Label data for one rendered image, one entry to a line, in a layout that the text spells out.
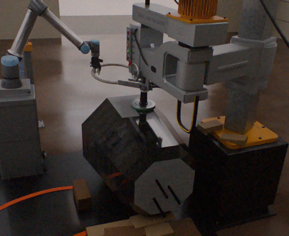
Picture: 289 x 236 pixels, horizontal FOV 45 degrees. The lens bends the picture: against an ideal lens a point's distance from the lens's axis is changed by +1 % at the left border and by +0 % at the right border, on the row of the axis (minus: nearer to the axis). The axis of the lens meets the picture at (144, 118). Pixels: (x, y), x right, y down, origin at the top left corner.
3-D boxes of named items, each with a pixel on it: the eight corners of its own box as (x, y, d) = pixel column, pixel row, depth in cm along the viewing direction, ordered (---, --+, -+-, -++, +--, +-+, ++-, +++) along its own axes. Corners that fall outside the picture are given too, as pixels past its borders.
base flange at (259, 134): (243, 116, 327) (244, 112, 325) (279, 141, 286) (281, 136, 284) (198, 123, 311) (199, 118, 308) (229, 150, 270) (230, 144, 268)
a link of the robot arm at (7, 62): (1, 77, 315) (-1, 59, 308) (3, 72, 330) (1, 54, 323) (19, 77, 319) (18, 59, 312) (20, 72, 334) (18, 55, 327)
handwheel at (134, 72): (148, 82, 277) (148, 64, 271) (136, 84, 273) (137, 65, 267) (139, 77, 289) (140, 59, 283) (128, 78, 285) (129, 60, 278)
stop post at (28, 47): (42, 121, 466) (34, 40, 419) (44, 127, 450) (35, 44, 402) (26, 122, 459) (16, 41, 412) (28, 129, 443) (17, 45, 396)
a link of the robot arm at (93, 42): (89, 38, 351) (98, 38, 353) (89, 50, 357) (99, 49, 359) (90, 41, 343) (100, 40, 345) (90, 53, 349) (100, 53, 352)
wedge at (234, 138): (247, 141, 276) (248, 135, 274) (243, 146, 268) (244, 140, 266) (222, 134, 285) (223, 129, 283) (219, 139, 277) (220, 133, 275)
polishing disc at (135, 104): (126, 106, 305) (126, 104, 304) (139, 98, 321) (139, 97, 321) (148, 111, 295) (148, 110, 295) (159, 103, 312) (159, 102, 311)
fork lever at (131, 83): (168, 88, 283) (167, 82, 282) (147, 91, 275) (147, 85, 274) (132, 82, 344) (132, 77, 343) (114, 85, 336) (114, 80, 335)
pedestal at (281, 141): (234, 174, 369) (246, 112, 337) (276, 215, 315) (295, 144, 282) (179, 186, 347) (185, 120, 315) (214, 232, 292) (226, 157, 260)
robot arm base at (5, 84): (0, 89, 316) (-1, 78, 312) (1, 83, 333) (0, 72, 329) (23, 88, 323) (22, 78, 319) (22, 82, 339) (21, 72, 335)
